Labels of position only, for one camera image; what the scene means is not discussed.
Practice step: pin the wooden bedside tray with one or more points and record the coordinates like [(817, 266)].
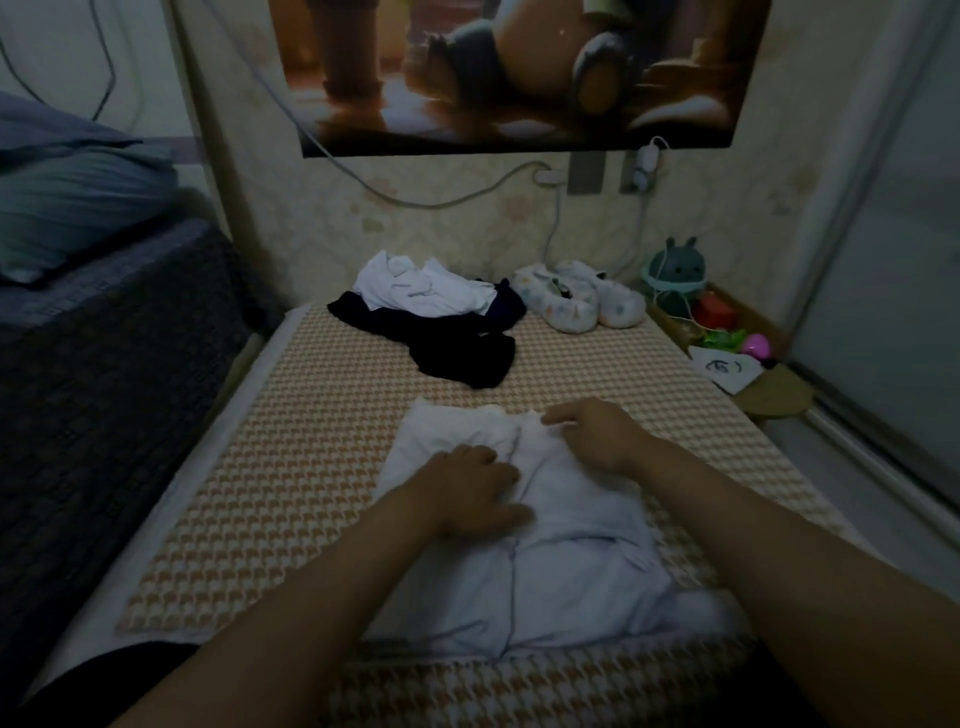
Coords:
[(780, 398)]

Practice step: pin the grey wall socket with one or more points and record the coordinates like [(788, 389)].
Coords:
[(587, 173)]

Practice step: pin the white wall plug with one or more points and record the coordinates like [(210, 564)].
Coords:
[(549, 177)]

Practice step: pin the green toy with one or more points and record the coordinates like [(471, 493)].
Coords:
[(723, 339)]

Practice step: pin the person's left hand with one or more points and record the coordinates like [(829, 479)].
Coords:
[(468, 495)]

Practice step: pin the person's right hand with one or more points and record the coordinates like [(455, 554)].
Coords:
[(603, 435)]

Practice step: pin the blue pillow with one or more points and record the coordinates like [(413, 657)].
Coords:
[(45, 123)]

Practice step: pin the grey sliding door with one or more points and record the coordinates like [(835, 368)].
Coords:
[(885, 270)]

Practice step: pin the white printed card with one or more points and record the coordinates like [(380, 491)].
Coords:
[(726, 369)]

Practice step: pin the dark patterned bed cover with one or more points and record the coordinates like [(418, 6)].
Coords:
[(105, 405)]

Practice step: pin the grey-green pillow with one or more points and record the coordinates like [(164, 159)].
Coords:
[(75, 210)]

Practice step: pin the white printed t-shirt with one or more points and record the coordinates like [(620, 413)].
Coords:
[(570, 570)]

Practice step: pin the person's left forearm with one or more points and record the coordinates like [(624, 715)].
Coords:
[(285, 630)]

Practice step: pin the cartoon bear wall poster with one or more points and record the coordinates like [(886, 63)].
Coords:
[(510, 68)]

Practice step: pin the pink ball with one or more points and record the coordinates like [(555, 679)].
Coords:
[(759, 348)]

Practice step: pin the white charger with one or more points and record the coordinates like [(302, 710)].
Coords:
[(647, 162)]

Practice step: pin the white polo shirt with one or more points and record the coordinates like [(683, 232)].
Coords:
[(420, 285)]

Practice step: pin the teal round bunny lamp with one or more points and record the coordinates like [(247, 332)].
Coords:
[(677, 267)]

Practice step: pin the black garment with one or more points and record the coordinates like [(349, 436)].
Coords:
[(465, 357)]

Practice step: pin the person's right forearm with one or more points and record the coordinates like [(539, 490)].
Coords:
[(795, 585)]

